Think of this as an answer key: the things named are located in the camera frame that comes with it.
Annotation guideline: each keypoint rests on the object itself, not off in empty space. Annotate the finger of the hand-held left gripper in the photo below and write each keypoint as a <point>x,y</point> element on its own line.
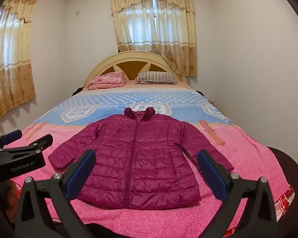
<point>41,141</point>
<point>13,135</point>

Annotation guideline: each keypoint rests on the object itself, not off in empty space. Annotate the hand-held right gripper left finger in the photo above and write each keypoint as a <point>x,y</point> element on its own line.
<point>82,171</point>

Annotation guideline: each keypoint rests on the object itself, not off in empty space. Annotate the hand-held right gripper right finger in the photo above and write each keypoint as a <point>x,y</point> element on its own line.
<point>211,176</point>

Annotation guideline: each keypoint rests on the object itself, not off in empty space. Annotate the magenta puffer jacket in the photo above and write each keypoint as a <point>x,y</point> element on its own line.
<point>139,166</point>

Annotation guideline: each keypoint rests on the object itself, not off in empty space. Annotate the pink and blue printed bedsheet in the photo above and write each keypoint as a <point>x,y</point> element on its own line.
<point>238,158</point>

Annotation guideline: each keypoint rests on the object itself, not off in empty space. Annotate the narrow beige floral curtain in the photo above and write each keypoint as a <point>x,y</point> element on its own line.
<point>12,54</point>

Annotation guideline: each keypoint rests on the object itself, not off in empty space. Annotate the dark wooden bed footboard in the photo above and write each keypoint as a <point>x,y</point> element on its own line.
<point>293,168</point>

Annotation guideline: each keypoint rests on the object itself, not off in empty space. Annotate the folded pink floral blanket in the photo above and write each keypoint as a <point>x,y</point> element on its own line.
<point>106,80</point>

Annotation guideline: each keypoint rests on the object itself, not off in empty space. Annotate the striped pillow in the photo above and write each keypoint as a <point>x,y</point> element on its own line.
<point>156,77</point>

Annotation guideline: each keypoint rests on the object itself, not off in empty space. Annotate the cream wooden bed headboard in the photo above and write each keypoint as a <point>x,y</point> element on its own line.
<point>129,59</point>

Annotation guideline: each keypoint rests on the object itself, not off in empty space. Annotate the wide beige floral curtain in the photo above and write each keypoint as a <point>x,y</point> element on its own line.
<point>139,29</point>

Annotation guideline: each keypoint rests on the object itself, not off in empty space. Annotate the window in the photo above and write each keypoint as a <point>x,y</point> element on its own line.
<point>154,7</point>

